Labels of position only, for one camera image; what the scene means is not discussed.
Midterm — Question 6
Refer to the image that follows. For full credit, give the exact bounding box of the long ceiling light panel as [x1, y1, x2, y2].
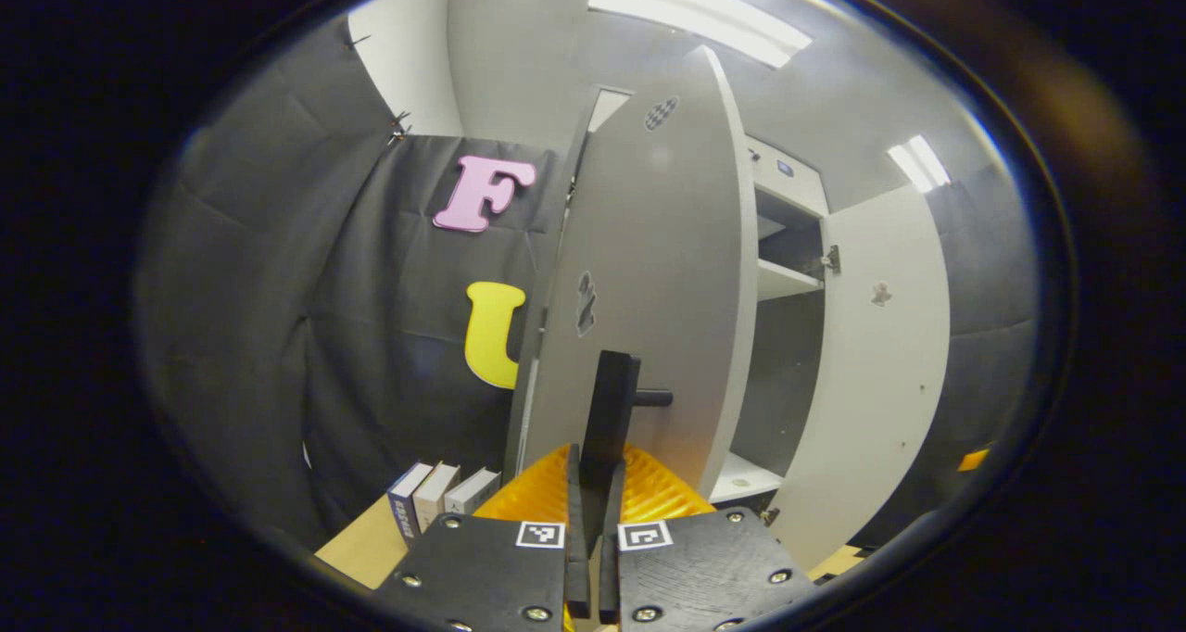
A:
[588, 0, 814, 68]

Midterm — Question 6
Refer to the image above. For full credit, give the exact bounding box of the small ceiling light panel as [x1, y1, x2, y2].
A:
[888, 134, 951, 193]

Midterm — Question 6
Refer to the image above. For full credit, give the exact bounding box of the grey shoe cabinet door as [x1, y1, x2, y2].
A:
[769, 184, 953, 573]
[505, 45, 761, 559]

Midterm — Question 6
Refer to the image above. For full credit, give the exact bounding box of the cream book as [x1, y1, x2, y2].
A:
[412, 462, 461, 533]

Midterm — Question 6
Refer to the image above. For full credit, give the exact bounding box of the grey shoe cabinet body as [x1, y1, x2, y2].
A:
[505, 85, 835, 522]

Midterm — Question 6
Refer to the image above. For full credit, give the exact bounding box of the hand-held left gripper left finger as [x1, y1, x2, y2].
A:
[371, 442, 594, 632]

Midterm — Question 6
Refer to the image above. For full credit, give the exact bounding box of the black backdrop cloth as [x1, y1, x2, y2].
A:
[134, 16, 1039, 559]

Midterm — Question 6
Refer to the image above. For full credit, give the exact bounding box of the blue book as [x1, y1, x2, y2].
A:
[386, 462, 435, 548]

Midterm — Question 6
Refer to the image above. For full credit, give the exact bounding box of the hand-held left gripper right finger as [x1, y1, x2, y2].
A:
[598, 442, 821, 632]

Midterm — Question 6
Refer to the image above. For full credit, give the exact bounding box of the white book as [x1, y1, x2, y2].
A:
[443, 468, 502, 517]

